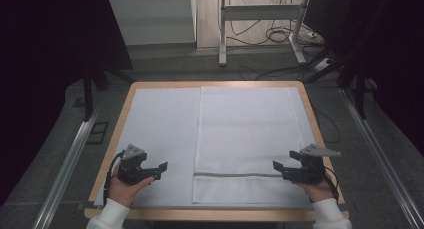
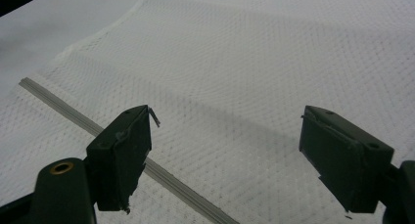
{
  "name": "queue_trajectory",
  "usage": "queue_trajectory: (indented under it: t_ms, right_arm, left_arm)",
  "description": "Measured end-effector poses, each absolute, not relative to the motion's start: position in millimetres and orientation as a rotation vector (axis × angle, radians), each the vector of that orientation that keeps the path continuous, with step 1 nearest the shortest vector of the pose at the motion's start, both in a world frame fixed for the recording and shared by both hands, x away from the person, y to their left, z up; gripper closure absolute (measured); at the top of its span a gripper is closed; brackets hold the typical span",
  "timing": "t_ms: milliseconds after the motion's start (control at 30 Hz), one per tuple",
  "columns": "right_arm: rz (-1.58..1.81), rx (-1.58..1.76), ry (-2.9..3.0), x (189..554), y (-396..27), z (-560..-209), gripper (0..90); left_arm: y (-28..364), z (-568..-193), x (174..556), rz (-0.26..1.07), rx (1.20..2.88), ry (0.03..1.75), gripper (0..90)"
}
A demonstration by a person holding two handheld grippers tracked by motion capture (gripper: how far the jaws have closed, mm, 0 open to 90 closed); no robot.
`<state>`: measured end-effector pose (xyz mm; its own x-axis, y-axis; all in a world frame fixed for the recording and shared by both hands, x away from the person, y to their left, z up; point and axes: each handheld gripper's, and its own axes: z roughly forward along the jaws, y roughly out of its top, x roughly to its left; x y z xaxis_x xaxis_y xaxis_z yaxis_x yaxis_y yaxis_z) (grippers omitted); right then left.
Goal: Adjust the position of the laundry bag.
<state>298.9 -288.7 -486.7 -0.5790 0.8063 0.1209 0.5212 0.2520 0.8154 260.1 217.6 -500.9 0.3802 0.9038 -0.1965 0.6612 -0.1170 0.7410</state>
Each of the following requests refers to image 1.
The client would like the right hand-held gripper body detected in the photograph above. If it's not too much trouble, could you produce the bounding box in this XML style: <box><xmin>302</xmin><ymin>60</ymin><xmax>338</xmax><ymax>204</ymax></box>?
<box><xmin>289</xmin><ymin>142</ymin><xmax>342</xmax><ymax>185</ymax></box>

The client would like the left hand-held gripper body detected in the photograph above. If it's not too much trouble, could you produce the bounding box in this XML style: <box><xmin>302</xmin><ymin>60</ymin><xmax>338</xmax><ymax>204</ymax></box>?
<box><xmin>117</xmin><ymin>143</ymin><xmax>158</xmax><ymax>186</ymax></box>

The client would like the white mesh laundry bag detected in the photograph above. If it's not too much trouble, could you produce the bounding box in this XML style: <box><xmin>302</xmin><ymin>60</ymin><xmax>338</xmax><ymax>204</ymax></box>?
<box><xmin>191</xmin><ymin>85</ymin><xmax>316</xmax><ymax>206</ymax></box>

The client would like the person's right hand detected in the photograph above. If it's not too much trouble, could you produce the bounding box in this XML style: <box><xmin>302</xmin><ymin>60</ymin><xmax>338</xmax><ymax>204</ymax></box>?
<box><xmin>294</xmin><ymin>177</ymin><xmax>336</xmax><ymax>204</ymax></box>

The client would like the person's left hand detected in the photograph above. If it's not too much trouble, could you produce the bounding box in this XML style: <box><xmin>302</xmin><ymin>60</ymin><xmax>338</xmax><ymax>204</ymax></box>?
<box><xmin>107</xmin><ymin>162</ymin><xmax>156</xmax><ymax>209</ymax></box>

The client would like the wooden table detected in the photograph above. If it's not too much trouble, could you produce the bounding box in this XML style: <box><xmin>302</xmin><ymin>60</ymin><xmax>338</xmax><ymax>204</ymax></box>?
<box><xmin>83</xmin><ymin>80</ymin><xmax>350</xmax><ymax>223</ymax></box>

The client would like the white table sheet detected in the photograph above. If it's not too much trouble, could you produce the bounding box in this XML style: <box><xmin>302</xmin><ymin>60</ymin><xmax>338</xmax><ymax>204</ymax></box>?
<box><xmin>93</xmin><ymin>86</ymin><xmax>318</xmax><ymax>209</ymax></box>

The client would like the black floor plate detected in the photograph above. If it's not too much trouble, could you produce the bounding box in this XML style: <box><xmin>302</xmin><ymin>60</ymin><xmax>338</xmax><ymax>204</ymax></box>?
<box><xmin>86</xmin><ymin>121</ymin><xmax>110</xmax><ymax>145</ymax></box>

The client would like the black metal stand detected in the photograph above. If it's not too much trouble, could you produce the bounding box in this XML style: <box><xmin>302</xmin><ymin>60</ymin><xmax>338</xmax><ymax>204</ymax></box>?
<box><xmin>80</xmin><ymin>64</ymin><xmax>135</xmax><ymax>122</ymax></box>
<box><xmin>335</xmin><ymin>48</ymin><xmax>378</xmax><ymax>121</ymax></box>

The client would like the white power strip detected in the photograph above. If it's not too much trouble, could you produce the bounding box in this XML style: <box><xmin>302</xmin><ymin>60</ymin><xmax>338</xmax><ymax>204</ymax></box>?
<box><xmin>312</xmin><ymin>56</ymin><xmax>333</xmax><ymax>72</ymax></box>

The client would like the dark curtain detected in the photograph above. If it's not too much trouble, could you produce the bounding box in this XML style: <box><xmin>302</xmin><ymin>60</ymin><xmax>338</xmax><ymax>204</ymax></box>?
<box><xmin>309</xmin><ymin>0</ymin><xmax>424</xmax><ymax>157</ymax></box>
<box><xmin>0</xmin><ymin>0</ymin><xmax>134</xmax><ymax>207</ymax></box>

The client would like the white cabinet panel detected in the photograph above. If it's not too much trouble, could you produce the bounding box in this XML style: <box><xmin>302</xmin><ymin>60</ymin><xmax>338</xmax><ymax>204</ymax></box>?
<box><xmin>107</xmin><ymin>0</ymin><xmax>198</xmax><ymax>47</ymax></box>

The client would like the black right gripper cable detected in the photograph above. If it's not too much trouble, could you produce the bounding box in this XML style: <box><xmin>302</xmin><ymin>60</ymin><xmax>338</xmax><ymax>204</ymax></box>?
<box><xmin>320</xmin><ymin>166</ymin><xmax>341</xmax><ymax>203</ymax></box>

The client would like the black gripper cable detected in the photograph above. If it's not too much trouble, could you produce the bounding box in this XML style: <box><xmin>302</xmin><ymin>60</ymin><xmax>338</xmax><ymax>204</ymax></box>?
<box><xmin>102</xmin><ymin>150</ymin><xmax>125</xmax><ymax>207</ymax></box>
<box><xmin>320</xmin><ymin>166</ymin><xmax>341</xmax><ymax>203</ymax></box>

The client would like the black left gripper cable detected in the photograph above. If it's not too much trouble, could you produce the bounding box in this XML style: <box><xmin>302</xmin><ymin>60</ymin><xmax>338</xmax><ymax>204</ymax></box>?
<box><xmin>102</xmin><ymin>150</ymin><xmax>125</xmax><ymax>207</ymax></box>

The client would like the thin black floor cable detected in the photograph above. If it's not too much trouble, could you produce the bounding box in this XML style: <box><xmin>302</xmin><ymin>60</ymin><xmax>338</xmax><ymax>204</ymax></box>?
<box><xmin>312</xmin><ymin>104</ymin><xmax>342</xmax><ymax>145</ymax></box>

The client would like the aluminium floor rail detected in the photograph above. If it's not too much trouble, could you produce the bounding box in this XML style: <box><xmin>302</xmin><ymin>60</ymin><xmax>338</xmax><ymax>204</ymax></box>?
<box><xmin>31</xmin><ymin>101</ymin><xmax>104</xmax><ymax>229</ymax></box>
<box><xmin>339</xmin><ymin>88</ymin><xmax>424</xmax><ymax>229</ymax></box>

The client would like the black floor cable bundle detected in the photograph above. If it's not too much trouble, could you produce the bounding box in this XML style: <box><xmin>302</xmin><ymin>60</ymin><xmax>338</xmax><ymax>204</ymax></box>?
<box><xmin>225</xmin><ymin>0</ymin><xmax>325</xmax><ymax>47</ymax></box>

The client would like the white metal desk frame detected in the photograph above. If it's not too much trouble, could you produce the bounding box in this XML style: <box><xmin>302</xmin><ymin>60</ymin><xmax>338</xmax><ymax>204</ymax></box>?
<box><xmin>217</xmin><ymin>0</ymin><xmax>313</xmax><ymax>68</ymax></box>

